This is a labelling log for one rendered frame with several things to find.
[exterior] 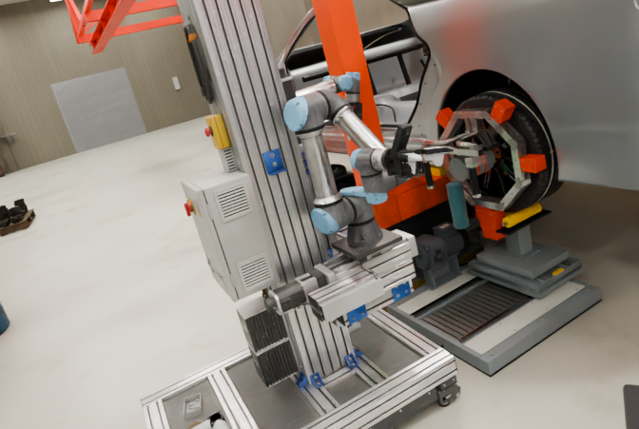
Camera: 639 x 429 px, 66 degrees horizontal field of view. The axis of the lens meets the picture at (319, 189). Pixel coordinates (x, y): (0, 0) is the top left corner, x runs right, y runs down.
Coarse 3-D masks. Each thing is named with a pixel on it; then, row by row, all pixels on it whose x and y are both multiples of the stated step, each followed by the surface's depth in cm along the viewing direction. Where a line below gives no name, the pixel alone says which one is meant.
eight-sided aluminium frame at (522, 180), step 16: (464, 112) 259; (480, 112) 249; (448, 128) 274; (496, 128) 243; (512, 128) 241; (448, 144) 283; (512, 144) 238; (448, 160) 283; (448, 176) 287; (528, 176) 242; (464, 192) 280; (512, 192) 249; (496, 208) 262
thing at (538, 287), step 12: (480, 264) 301; (564, 264) 273; (576, 264) 272; (480, 276) 297; (492, 276) 288; (504, 276) 278; (516, 276) 277; (540, 276) 266; (552, 276) 269; (564, 276) 268; (516, 288) 273; (528, 288) 265; (540, 288) 260; (552, 288) 265
